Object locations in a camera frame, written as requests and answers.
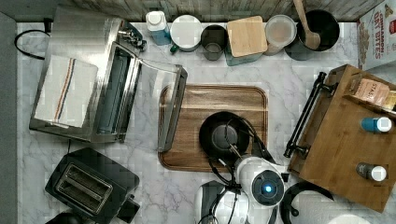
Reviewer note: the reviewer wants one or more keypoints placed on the black bowl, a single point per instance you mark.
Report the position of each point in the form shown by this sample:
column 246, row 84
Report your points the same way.
column 224, row 136

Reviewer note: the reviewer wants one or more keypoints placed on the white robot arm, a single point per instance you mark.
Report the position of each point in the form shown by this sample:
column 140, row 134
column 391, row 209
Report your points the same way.
column 252, row 196

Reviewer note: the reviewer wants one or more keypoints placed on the wooden cutting board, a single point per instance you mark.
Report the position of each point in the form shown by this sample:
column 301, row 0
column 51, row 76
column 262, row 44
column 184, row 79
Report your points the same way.
column 200, row 102

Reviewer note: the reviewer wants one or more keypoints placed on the grey metal cup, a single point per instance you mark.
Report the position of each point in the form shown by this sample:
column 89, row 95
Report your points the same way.
column 214, row 40

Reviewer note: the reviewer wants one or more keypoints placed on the green white mug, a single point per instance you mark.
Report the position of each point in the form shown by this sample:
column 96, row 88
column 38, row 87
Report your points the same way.
column 185, row 33

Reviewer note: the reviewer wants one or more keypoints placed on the wooden lid glass container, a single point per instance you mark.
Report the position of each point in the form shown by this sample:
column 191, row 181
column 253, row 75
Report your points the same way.
column 246, row 40

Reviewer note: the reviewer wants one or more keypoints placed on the blue soap bottle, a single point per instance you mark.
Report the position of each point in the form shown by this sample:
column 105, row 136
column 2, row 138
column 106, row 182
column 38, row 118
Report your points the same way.
column 158, row 28

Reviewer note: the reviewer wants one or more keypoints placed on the stainless toaster oven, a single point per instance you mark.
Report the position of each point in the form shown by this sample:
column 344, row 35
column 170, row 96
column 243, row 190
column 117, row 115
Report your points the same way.
column 133, row 98

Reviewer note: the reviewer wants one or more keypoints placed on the clear plastic lidded container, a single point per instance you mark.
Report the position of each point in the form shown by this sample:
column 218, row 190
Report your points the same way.
column 280, row 31

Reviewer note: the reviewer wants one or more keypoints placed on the black toaster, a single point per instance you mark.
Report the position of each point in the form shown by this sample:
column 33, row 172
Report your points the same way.
column 94, row 186

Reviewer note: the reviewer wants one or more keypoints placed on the striped dish towel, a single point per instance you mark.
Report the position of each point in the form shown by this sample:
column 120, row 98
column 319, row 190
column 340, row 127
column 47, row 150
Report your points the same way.
column 66, row 91

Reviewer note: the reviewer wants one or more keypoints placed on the wooden tray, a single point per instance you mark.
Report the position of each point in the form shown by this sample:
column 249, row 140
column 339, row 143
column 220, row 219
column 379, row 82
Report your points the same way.
column 337, row 143

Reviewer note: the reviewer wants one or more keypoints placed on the wooden spoon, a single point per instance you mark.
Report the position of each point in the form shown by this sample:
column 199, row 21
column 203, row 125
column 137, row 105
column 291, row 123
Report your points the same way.
column 312, row 39

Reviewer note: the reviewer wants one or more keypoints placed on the tea bag packet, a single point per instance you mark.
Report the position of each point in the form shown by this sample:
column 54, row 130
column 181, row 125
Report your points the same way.
column 373, row 92

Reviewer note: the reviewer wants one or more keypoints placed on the blue spice bottle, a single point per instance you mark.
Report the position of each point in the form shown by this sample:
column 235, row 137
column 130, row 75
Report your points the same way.
column 376, row 125

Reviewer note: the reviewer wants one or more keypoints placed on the dark spice bottle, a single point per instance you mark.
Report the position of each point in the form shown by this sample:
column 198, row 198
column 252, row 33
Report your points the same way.
column 370, row 171

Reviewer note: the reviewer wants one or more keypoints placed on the cereal box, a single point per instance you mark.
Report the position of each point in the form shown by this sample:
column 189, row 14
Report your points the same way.
column 377, row 37

